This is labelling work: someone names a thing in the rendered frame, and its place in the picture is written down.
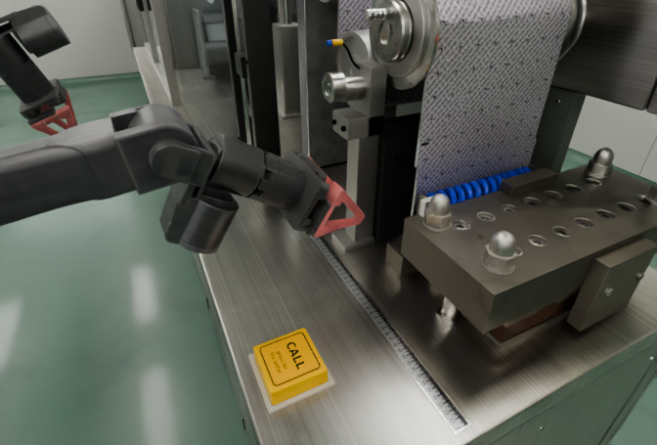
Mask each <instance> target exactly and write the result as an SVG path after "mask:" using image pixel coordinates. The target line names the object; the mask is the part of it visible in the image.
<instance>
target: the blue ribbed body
mask: <svg viewBox="0 0 657 445"><path fill-rule="evenodd" d="M531 171H532V170H531V169H530V168H529V167H527V166H522V167H520V168H515V169H513V170H508V171H507V172H501V173H500V174H494V175H492V176H487V177H485V178H484V179H482V178H480V179H477V180H476V181H469V182H468V183H461V184H460V185H455V186H453V187H452V188H450V187H448V188H445V189H444V191H443V190H437V191H436V192H435V193H433V192H429V193H427V195H426V196H427V197H428V198H429V197H433V196H434V195H436V194H444V195H446V196H447V197H448V198H449V200H450V203H451V204H454V203H457V202H460V201H464V200H469V199H473V198H476V197H480V196H483V195H486V194H490V193H493V192H496V191H499V190H500V185H501V182H502V180H503V179H506V178H510V177H513V176H517V175H520V174H524V173H527V172H531Z"/></svg>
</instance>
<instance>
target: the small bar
mask: <svg viewBox="0 0 657 445"><path fill-rule="evenodd" d="M557 176H558V173H556V172H554V171H552V170H550V169H548V168H541V169H538V170H534V171H531V172H527V173H524V174H520V175H517V176H513V177H510V178H506V179H503V180H502V182H501V185H500V191H501V192H503V193H505V194H507V195H508V196H510V197H514V196H518V195H521V194H524V193H527V192H531V191H534V190H537V189H540V188H543V187H546V186H549V185H552V184H555V182H556V179H557Z"/></svg>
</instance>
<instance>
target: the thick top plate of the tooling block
mask: <svg viewBox="0 0 657 445"><path fill-rule="evenodd" d="M587 167H588V165H587V164H586V165H583V166H579V167H576V168H572V169H569V170H566V171H562V172H559V173H558V176H557V179H556V182H555V184H552V185H549V186H546V187H543V188H540V189H537V190H534V191H531V192H527V193H524V194H521V195H518V196H514V197H510V196H508V195H507V194H505V193H503V192H501V191H496V192H493V193H490V194H486V195H483V196H480V197H476V198H473V199H469V200H464V201H460V202H457V203H454V204H451V208H450V211H451V214H452V217H451V228H450V229H449V230H448V231H445V232H434V231H431V230H428V229H427V228H425V227H424V226H423V224H422V219H423V218H424V217H422V216H420V215H419V214H417V215H414V216H410V217H407V218H405V222H404V231H403V239H402V246H401V253H402V254H403V255H404V256H405V257H406V258H407V259H408V260H409V261H410V262H411V263H412V264H413V265H414V266H415V267H416V268H417V269H418V271H419V272H420V273H421V274H422V275H423V276H424V277H425V278H426V279H427V280H428V281H429V282H430V283H431V284H432V285H433V286H434V287H435V288H437V289H438V290H439V291H440V292H442V293H443V294H444V295H445V296H446V297H447V298H448V299H449V300H450V301H451V302H452V303H453V304H454V305H455V306H456V307H457V308H458V309H459V311H460V312H461V313H462V314H463V315H464V316H465V317H466V318H467V319H468V320H469V321H470V322H471V323H472V324H473V325H474V326H475V327H476V328H477V329H478V330H479V331H480V332H481V333H482V334H484V333H486V332H488V331H490V330H492V329H495V328H497V327H499V326H501V325H503V324H505V323H507V322H509V321H512V320H514V319H516V318H518V317H520V316H522V315H524V314H526V313H529V312H531V311H533V310H535V309H537V308H539V307H541V306H543V305H546V304H548V303H550V302H552V301H554V300H556V299H557V298H559V297H562V296H564V295H566V294H568V293H570V292H572V291H574V290H576V289H580V288H581V287H582V285H583V283H584V280H585V278H586V276H587V274H588V272H589V270H590V268H591V265H592V262H593V260H594V259H595V258H596V257H598V256H600V255H602V254H604V253H607V252H609V251H611V250H614V249H616V248H618V247H620V246H623V245H626V244H629V243H631V242H633V241H636V240H638V239H640V238H642V237H645V238H647V239H649V240H650V241H652V242H654V243H656V244H657V205H656V204H654V203H652V202H650V201H648V200H647V199H646V198H645V196H646V194H648V193H649V190H650V188H651V186H652V185H650V184H648V183H645V182H643V181H641V180H638V179H636V178H634V177H632V176H629V175H627V174H624V173H622V172H620V171H617V170H615V169H612V171H611V173H610V174H611V176H610V178H607V179H600V178H595V177H592V176H590V175H588V174H587V173H586V172H585V169H586V168H587ZM498 231H509V232H510V233H511V234H512V235H513V236H514V237H515V239H516V249H515V252H516V254H517V256H516V260H515V263H514V266H515V268H514V271H513V272H512V273H511V274H508V275H497V274H494V273H491V272H489V271H488V270H486V269H485V268H484V267H483V266H482V265H481V262H480V260H481V257H482V255H483V254H484V250H485V246H486V245H488V244H489V243H490V240H491V238H492V237H493V236H494V235H495V234H496V233H497V232H498Z"/></svg>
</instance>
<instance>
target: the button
mask: <svg viewBox="0 0 657 445"><path fill-rule="evenodd" d="M253 353H254V359H255V362H256V365H257V367H258V370H259V373H260V375H261V377H262V380H263V382H264V385H265V388H266V390H267V393H268V396H269V398H270V401H271V404H272V405H277V404H279V403H281V402H284V401H285V400H287V399H289V398H292V397H294V396H296V395H298V394H301V393H303V392H305V391H307V390H310V389H312V388H314V387H316V386H319V385H321V384H323V383H325V382H327V381H328V368H327V367H326V365H325V363H324V361H323V359H322V357H321V356H320V354H319V352H318V350H317V348H316V346H315V345H314V343H313V341H312V339H311V337H310V336H309V335H308V333H307V331H306V329H305V328H303V329H300V330H297V331H295V332H292V333H290V334H285V335H283V336H280V337H277V338H275V339H272V340H269V341H267V342H264V343H261V344H259V345H256V346H254V347H253Z"/></svg>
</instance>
